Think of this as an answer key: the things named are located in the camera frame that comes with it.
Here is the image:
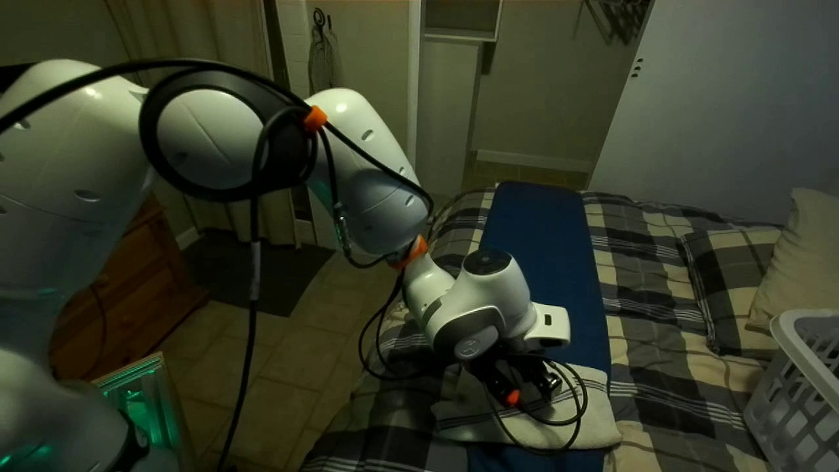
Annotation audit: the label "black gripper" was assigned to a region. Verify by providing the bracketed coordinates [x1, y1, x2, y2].
[474, 344, 562, 408]

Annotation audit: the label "cream striped towel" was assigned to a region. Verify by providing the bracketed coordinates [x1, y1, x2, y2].
[430, 361, 625, 453]

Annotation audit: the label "blue mat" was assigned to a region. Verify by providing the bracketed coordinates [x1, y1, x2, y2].
[463, 180, 615, 472]

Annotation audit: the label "plaid comforter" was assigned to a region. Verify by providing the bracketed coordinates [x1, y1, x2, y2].
[300, 186, 839, 472]

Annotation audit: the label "white baseboard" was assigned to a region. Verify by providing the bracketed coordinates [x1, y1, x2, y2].
[474, 147, 599, 175]

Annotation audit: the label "plaid pillow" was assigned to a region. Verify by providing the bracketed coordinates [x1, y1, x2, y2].
[680, 219, 784, 361]

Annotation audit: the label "narrow white closet door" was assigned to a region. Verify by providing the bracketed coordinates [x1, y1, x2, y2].
[417, 34, 486, 207]

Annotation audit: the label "dark floor rug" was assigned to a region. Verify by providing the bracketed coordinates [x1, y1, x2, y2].
[181, 227, 338, 320]

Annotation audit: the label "white laundry basket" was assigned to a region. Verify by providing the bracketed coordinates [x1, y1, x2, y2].
[743, 306, 839, 472]

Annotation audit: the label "cream pillow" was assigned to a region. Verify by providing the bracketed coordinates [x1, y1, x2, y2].
[747, 186, 839, 337]

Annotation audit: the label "closet shelf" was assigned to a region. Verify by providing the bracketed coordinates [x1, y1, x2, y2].
[421, 0, 507, 45]

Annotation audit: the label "dark clothes hangers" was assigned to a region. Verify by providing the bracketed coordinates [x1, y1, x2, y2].
[583, 0, 655, 46]

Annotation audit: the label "dark hanging item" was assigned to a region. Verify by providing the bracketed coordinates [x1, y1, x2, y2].
[307, 5, 338, 93]

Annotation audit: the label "robot stand with green light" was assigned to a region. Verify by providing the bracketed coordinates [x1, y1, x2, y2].
[90, 352, 187, 472]

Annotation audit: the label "wooden dresser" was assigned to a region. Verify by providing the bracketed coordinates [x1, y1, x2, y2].
[48, 193, 212, 383]

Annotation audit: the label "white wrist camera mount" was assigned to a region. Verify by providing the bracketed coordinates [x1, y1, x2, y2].
[532, 299, 575, 346]

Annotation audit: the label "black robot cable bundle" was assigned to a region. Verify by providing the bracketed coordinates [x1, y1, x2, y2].
[0, 58, 590, 472]

